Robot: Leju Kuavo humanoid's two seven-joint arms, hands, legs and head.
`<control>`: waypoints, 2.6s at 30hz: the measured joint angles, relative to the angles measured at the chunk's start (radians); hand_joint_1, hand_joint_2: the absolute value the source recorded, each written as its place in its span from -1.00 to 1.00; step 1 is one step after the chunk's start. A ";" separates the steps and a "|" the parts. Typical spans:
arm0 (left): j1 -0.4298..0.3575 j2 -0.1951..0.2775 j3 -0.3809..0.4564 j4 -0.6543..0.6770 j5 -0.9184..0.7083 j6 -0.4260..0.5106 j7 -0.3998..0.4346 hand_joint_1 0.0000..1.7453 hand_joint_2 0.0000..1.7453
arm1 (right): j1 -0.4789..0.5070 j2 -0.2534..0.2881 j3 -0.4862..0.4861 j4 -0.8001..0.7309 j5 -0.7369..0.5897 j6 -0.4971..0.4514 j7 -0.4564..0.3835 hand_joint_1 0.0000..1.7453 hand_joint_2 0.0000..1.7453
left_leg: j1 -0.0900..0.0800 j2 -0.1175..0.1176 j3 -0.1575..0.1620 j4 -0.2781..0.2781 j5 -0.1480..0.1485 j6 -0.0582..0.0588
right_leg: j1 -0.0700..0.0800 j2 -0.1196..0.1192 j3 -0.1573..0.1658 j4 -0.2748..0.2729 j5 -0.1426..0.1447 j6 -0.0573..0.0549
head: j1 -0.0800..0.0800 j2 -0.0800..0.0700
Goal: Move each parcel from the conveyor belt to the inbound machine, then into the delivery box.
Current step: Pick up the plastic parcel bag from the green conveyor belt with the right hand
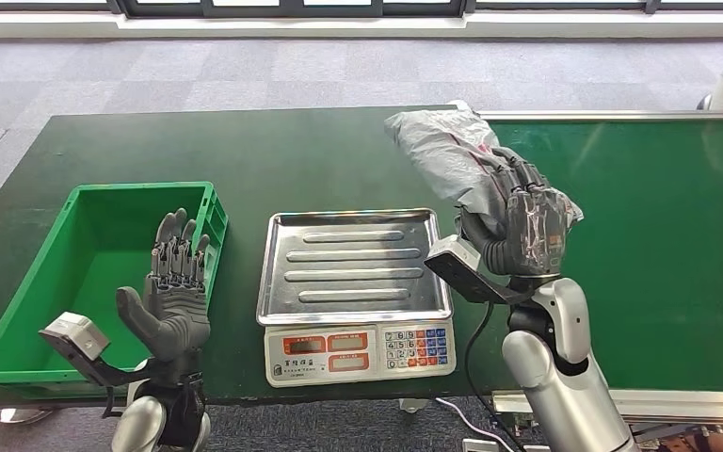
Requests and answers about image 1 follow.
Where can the green plastic crate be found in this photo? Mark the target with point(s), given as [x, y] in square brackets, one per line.
[56, 281]

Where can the white electronic scale body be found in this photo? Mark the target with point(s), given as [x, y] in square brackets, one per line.
[361, 362]

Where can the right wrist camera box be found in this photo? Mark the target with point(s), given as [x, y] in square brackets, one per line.
[458, 259]

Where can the chrome round table foot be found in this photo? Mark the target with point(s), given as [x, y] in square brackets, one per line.
[18, 415]

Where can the white table foot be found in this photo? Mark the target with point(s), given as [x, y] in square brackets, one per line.
[412, 405]

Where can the green conveyor belt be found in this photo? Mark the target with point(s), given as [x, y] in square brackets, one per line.
[648, 249]

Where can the dark window frame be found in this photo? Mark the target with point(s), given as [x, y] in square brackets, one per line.
[286, 7]

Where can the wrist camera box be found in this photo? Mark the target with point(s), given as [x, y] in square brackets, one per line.
[458, 259]
[78, 334]

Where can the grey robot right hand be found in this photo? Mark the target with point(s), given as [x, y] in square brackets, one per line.
[536, 231]

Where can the white power strip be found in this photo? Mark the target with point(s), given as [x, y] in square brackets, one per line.
[479, 446]

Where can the white window sill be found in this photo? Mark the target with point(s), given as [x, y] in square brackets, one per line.
[336, 26]

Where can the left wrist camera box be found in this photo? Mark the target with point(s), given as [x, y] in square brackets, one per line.
[78, 334]

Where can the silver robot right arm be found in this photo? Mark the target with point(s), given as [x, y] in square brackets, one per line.
[555, 387]

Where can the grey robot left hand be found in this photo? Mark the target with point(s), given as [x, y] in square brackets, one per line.
[177, 312]

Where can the steel ribbed scale tray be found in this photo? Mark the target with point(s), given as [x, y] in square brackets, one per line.
[355, 262]

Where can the grey parcel bag red stripe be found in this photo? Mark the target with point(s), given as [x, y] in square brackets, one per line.
[436, 150]

